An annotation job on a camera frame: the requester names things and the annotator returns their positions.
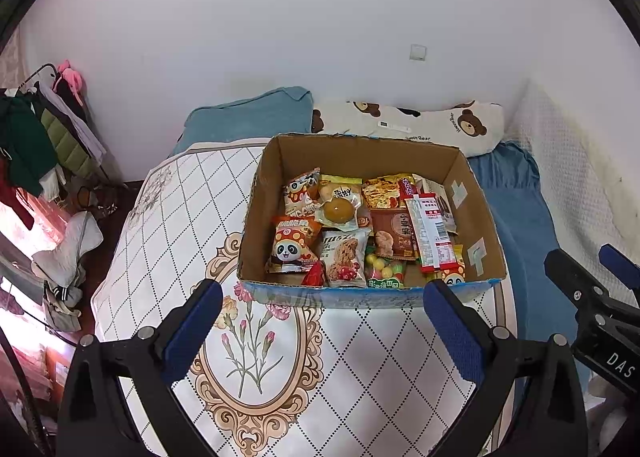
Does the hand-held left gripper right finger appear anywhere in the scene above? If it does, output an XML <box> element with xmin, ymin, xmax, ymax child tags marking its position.
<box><xmin>422</xmin><ymin>279</ymin><xmax>588</xmax><ymax>457</ymax></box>

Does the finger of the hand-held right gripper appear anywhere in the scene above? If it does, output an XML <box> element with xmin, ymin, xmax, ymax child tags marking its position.
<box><xmin>598</xmin><ymin>243</ymin><xmax>640</xmax><ymax>308</ymax></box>
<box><xmin>544</xmin><ymin>247</ymin><xmax>612</xmax><ymax>312</ymax></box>

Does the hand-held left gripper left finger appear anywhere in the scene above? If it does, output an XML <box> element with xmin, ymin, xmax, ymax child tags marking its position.
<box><xmin>56</xmin><ymin>278</ymin><xmax>224</xmax><ymax>457</ymax></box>

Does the small panda snack packet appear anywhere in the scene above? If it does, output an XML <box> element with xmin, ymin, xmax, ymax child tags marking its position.
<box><xmin>425</xmin><ymin>246</ymin><xmax>467</xmax><ymax>285</ymax></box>

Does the green colourful candy packet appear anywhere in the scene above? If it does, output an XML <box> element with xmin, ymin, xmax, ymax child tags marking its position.
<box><xmin>364</xmin><ymin>247</ymin><xmax>407</xmax><ymax>288</ymax></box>

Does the long red white packet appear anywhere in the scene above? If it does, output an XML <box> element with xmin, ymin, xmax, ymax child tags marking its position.
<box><xmin>404</xmin><ymin>192</ymin><xmax>458</xmax><ymax>274</ymax></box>

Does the brown cookie packet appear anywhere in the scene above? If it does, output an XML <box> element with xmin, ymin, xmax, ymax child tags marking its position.
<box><xmin>371</xmin><ymin>207</ymin><xmax>421</xmax><ymax>260</ymax></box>

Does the white oat cookie packet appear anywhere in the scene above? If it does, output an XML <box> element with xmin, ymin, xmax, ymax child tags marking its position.
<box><xmin>320</xmin><ymin>228</ymin><xmax>372</xmax><ymax>288</ymax></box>

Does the orange panda snack packet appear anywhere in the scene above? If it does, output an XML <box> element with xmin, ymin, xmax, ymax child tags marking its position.
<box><xmin>265</xmin><ymin>216</ymin><xmax>323</xmax><ymax>274</ymax></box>

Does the red snack packet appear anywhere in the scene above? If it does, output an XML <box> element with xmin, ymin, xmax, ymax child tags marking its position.
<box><xmin>301</xmin><ymin>261</ymin><xmax>327</xmax><ymax>286</ymax></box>

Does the cardboard box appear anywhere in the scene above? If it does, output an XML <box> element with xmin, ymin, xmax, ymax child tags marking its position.
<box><xmin>236</xmin><ymin>133</ymin><xmax>510</xmax><ymax>309</ymax></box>

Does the blue bedsheet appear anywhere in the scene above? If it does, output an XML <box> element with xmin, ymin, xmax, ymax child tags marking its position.
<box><xmin>467</xmin><ymin>140</ymin><xmax>581</xmax><ymax>343</ymax></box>

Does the white knitted blanket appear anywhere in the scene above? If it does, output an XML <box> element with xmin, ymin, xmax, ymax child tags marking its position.
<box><xmin>502</xmin><ymin>78</ymin><xmax>640</xmax><ymax>457</ymax></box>

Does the floral checked tablecloth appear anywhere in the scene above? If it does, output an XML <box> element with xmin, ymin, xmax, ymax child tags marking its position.
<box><xmin>90</xmin><ymin>137</ymin><xmax>518</xmax><ymax>457</ymax></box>

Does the white chocolate biscuit packet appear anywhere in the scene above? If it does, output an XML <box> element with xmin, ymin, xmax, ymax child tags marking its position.
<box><xmin>415</xmin><ymin>177</ymin><xmax>458</xmax><ymax>233</ymax></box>

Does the white crumpled cloth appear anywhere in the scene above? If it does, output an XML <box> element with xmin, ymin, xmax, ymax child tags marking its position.
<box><xmin>31</xmin><ymin>211</ymin><xmax>104</xmax><ymax>288</ymax></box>

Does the yellow red noodle packet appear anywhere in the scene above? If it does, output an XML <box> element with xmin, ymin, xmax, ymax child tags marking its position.
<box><xmin>362</xmin><ymin>173</ymin><xmax>418</xmax><ymax>210</ymax></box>

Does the dark brown bag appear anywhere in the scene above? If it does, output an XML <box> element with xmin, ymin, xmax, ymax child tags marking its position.
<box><xmin>75</xmin><ymin>176</ymin><xmax>121</xmax><ymax>220</ymax></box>

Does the yellow clear pastry packet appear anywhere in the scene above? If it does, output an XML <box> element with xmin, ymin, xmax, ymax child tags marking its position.
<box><xmin>317</xmin><ymin>174</ymin><xmax>363</xmax><ymax>232</ymax></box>

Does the orange cartoon snack packet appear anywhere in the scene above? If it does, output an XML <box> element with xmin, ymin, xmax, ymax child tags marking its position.
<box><xmin>284</xmin><ymin>167</ymin><xmax>322</xmax><ymax>218</ymax></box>

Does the blue folded blanket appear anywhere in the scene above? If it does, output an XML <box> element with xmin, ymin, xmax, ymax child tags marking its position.
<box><xmin>170</xmin><ymin>86</ymin><xmax>314</xmax><ymax>158</ymax></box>

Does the red garment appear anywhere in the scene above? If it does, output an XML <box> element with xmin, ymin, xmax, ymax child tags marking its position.
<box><xmin>0</xmin><ymin>157</ymin><xmax>36</xmax><ymax>233</ymax></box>

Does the light grey garment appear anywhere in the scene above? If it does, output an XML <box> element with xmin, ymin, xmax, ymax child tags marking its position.
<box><xmin>50</xmin><ymin>82</ymin><xmax>108</xmax><ymax>163</ymax></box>

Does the olive quilted jacket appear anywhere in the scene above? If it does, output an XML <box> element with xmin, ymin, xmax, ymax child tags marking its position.
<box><xmin>40</xmin><ymin>104</ymin><xmax>101</xmax><ymax>178</ymax></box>

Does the cream bear print pillow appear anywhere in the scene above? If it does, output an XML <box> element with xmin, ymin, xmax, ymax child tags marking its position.
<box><xmin>311</xmin><ymin>100</ymin><xmax>505</xmax><ymax>158</ymax></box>

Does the dark green jacket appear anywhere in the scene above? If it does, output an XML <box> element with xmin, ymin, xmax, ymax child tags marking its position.
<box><xmin>0</xmin><ymin>96</ymin><xmax>58</xmax><ymax>198</ymax></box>

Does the black clothes rack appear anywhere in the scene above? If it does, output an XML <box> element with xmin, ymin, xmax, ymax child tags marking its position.
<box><xmin>0</xmin><ymin>64</ymin><xmax>132</xmax><ymax>190</ymax></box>

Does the pink lace curtain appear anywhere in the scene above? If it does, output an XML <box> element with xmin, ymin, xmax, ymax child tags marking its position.
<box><xmin>0</xmin><ymin>30</ymin><xmax>26</xmax><ymax>90</ymax></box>

